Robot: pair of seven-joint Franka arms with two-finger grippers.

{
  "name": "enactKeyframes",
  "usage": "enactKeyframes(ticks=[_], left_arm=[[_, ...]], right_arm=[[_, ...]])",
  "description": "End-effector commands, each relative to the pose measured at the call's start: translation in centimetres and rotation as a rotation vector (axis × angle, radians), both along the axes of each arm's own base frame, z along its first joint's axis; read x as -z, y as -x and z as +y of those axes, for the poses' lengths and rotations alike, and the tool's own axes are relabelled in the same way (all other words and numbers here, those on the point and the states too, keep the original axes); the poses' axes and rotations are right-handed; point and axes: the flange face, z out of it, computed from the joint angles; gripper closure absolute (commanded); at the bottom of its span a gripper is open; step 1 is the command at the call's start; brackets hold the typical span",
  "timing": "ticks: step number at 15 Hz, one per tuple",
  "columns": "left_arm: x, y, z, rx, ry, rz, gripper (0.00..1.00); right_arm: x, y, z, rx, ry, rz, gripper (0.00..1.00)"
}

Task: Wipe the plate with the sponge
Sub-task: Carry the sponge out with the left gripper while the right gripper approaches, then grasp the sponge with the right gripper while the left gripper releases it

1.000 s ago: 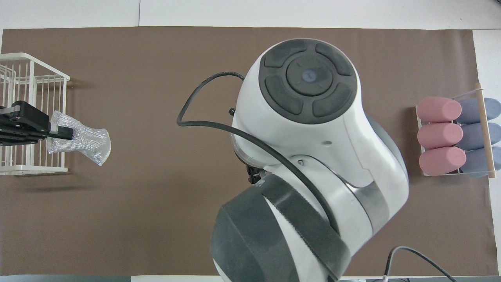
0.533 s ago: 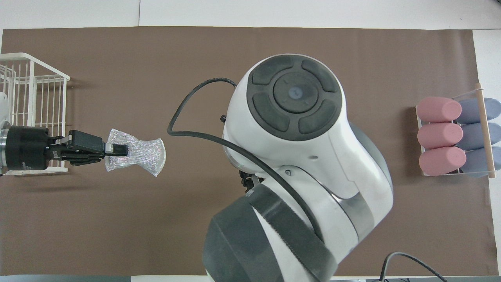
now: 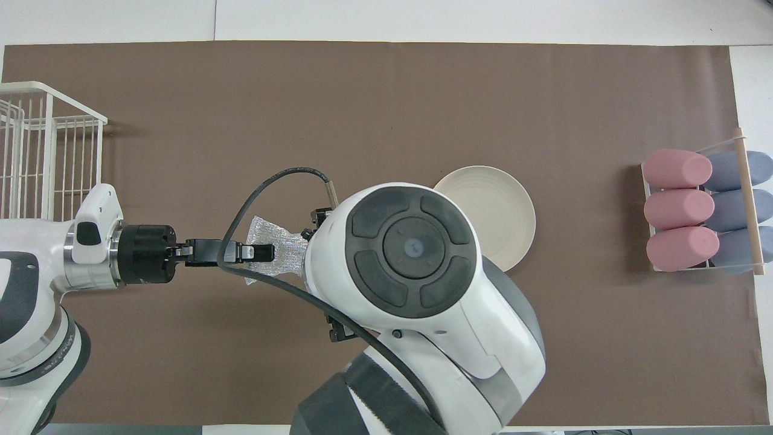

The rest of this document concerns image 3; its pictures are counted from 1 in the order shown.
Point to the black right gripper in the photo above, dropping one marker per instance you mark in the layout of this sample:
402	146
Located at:
320	219

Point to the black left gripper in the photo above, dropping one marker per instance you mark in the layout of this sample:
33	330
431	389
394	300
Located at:
202	252

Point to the silver mesh sponge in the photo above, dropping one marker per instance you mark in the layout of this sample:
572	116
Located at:
284	248

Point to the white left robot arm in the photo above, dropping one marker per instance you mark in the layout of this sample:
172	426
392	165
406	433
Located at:
36	260

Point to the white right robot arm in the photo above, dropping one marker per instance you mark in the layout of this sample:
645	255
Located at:
416	248

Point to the cream round plate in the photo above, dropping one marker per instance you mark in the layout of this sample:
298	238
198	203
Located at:
501	211

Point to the brown table mat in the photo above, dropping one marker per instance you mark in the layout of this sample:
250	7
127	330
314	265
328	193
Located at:
543	90

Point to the pink plastic cup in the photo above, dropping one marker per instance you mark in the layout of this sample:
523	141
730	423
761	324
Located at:
676	209
676	169
679	249

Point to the blue plastic cup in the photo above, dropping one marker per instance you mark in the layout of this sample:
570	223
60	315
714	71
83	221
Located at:
731	171
734	249
731	210

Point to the cup rack with wooden rod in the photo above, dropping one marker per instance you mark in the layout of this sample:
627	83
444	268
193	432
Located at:
749	211

